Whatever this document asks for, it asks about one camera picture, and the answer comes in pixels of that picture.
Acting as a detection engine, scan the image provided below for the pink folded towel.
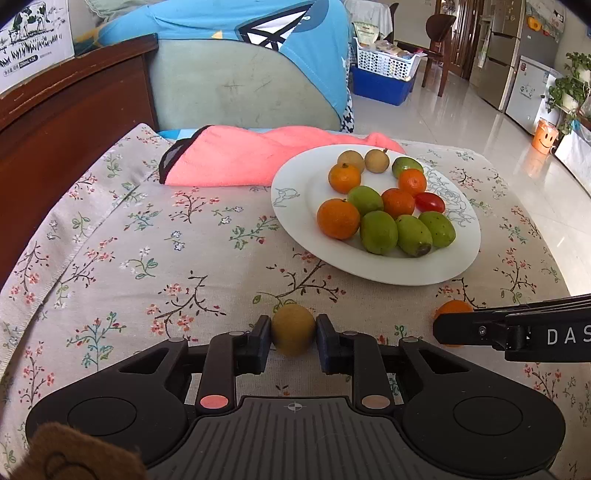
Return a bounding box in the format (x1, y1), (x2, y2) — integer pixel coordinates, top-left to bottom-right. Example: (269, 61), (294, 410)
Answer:
(158, 125), (404, 187)

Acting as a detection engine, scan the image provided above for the brown kiwi hidden small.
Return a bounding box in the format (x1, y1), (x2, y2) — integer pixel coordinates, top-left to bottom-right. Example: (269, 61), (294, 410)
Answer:
(338, 150), (365, 173)

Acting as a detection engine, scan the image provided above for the small orange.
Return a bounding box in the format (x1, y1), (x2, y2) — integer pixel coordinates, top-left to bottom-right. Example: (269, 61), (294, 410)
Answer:
(433, 299), (474, 348)

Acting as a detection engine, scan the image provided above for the white milk carton box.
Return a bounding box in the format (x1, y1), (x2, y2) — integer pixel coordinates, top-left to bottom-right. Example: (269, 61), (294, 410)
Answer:
(0, 1), (74, 94)

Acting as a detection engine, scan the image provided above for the dark wooden chair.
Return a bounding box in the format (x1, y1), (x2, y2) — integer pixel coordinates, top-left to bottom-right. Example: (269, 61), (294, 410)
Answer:
(393, 1), (457, 97)

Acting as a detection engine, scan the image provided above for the brown kiwi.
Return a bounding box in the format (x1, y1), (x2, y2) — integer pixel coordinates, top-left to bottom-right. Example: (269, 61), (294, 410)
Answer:
(271, 304), (315, 357)
(365, 149), (390, 174)

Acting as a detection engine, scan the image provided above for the large orange top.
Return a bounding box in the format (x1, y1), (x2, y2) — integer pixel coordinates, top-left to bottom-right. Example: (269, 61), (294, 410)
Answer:
(328, 163), (362, 194)

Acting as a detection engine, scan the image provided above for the potted green plant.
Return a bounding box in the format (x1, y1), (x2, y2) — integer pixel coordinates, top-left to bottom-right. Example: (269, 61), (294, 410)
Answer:
(547, 52), (590, 136)

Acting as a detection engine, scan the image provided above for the houndstooth sofa cover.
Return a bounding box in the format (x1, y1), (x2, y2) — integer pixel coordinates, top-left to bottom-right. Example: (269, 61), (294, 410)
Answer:
(341, 58), (355, 133)

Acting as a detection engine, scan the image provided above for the green fruit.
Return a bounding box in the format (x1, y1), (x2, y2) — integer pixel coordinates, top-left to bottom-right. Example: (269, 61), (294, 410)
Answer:
(348, 185), (384, 217)
(396, 215), (433, 258)
(392, 156), (424, 179)
(360, 211), (399, 255)
(419, 211), (456, 249)

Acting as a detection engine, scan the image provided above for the dark wooden cabinet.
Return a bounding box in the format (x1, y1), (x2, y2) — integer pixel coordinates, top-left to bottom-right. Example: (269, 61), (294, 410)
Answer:
(1, 35), (158, 278)

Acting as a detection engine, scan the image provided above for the green fruit bottom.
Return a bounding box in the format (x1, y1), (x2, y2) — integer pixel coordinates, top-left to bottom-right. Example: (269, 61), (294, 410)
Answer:
(392, 156), (424, 179)

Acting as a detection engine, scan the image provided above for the blue plastic bin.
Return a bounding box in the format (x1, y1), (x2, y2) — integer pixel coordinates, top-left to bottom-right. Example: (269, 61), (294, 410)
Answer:
(351, 66), (416, 106)

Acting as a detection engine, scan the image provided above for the silver refrigerator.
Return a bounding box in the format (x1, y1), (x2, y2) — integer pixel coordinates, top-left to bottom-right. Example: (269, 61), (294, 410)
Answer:
(476, 1), (566, 134)

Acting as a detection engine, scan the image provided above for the brown knitted sleeve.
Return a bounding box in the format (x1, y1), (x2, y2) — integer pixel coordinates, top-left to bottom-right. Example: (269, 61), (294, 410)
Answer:
(8, 422), (148, 480)

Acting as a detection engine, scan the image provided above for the red cherry tomato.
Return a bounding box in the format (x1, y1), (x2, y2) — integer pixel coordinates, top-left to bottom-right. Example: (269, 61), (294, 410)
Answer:
(415, 192), (446, 213)

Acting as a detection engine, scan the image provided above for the blue garment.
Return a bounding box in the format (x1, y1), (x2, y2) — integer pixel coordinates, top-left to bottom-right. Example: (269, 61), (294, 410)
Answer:
(97, 0), (351, 122)

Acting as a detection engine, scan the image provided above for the floral tablecloth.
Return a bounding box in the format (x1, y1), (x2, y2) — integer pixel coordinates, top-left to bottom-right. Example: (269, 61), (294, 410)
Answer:
(1, 125), (569, 475)

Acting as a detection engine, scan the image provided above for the orange smiley bucket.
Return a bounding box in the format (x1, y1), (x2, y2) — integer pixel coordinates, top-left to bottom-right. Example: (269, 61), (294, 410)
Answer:
(532, 119), (559, 155)

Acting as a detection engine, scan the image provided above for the white plastic basket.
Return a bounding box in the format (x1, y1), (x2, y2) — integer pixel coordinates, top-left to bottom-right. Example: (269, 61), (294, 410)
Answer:
(356, 41), (427, 82)

